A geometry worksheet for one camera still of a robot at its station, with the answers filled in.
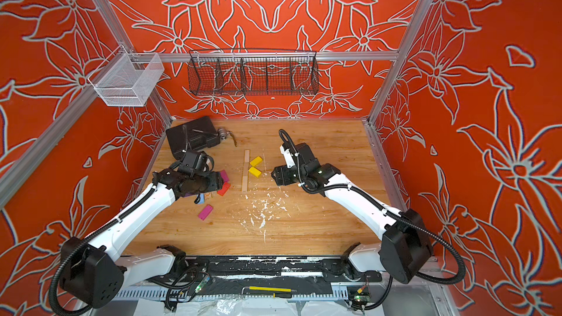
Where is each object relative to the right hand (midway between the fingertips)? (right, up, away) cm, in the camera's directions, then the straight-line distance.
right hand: (278, 169), depth 80 cm
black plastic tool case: (-39, +13, +20) cm, 46 cm away
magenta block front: (-30, -19, +6) cm, 36 cm away
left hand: (-24, -5, +2) cm, 24 cm away
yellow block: (-11, +1, +22) cm, 25 cm away
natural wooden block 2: (-16, -1, +20) cm, 26 cm away
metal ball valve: (-29, +15, +30) cm, 44 cm away
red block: (-24, -10, +15) cm, 30 cm away
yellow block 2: (-11, -4, +18) cm, 21 cm away
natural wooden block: (-15, +3, +24) cm, 28 cm away
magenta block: (-24, -4, +13) cm, 28 cm away
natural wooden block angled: (-15, -9, +14) cm, 23 cm away
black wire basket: (-12, +42, +18) cm, 47 cm away
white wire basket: (-65, +37, +12) cm, 76 cm away
